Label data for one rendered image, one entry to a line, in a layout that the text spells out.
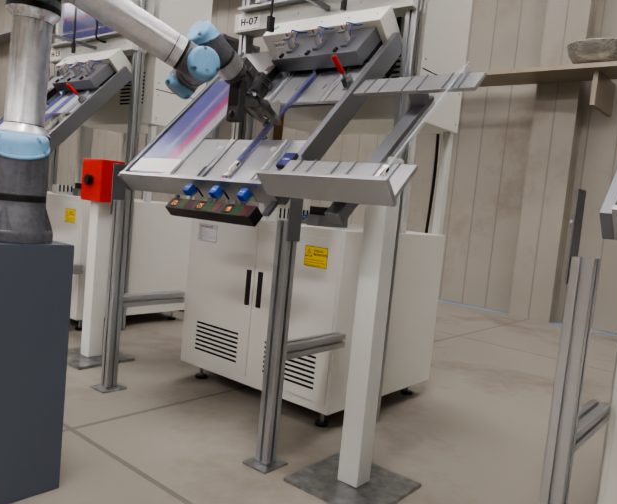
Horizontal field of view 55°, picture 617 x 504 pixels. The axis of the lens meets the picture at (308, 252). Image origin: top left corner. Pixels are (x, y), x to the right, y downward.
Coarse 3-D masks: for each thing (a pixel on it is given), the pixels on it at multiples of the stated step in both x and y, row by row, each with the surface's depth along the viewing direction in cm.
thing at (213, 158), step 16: (208, 144) 183; (224, 144) 178; (240, 144) 174; (272, 144) 166; (288, 144) 162; (192, 160) 180; (208, 160) 175; (224, 160) 171; (256, 160) 164; (272, 160) 160; (208, 176) 168; (240, 176) 161; (256, 176) 157
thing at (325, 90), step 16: (256, 64) 213; (272, 64) 207; (288, 80) 191; (304, 80) 187; (320, 80) 182; (336, 80) 178; (272, 96) 188; (288, 96) 184; (304, 96) 179; (320, 96) 175; (336, 96) 171
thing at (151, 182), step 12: (132, 180) 188; (144, 180) 184; (156, 180) 179; (168, 180) 175; (180, 180) 171; (192, 180) 167; (204, 180) 164; (216, 180) 160; (228, 180) 158; (240, 180) 155; (252, 180) 153; (168, 192) 181; (180, 192) 177; (204, 192) 169; (228, 192) 162; (264, 192) 152
